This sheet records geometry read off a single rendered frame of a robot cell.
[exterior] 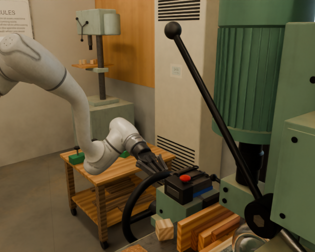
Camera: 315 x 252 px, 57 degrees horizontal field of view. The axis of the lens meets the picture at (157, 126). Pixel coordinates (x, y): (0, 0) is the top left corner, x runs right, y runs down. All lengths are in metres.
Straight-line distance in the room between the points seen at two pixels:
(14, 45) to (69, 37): 2.69
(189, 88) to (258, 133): 1.58
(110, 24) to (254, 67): 2.15
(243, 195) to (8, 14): 3.01
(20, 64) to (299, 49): 0.71
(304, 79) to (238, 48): 0.13
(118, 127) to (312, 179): 1.02
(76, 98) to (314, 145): 0.82
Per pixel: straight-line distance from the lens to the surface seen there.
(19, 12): 3.40
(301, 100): 0.52
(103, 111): 2.78
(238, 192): 0.70
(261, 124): 0.58
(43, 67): 0.93
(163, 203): 0.88
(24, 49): 0.91
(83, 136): 1.19
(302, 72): 0.52
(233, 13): 0.57
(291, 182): 0.42
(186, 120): 2.21
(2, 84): 1.04
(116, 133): 1.30
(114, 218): 2.11
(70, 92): 1.02
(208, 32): 2.04
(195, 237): 0.75
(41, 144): 3.65
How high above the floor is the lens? 1.41
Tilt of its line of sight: 18 degrees down
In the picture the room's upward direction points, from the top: straight up
